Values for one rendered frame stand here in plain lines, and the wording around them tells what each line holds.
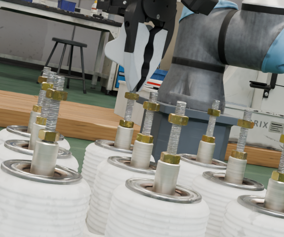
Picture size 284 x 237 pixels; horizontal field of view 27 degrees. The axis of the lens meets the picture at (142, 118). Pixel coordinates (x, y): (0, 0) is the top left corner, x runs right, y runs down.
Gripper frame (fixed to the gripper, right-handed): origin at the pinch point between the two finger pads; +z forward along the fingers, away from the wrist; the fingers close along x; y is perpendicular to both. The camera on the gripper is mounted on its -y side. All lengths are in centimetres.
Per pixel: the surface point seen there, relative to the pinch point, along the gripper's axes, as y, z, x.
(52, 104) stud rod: -10.1, 2.7, 24.8
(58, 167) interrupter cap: -9.0, 9.0, 21.4
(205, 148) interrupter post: -7.4, 7.1, -7.9
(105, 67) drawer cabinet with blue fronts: 391, 8, -431
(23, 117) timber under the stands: 140, 29, -105
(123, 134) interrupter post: 0.2, 7.2, 1.0
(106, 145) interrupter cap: 0.5, 8.8, 3.6
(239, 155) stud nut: -16.5, 5.9, -0.6
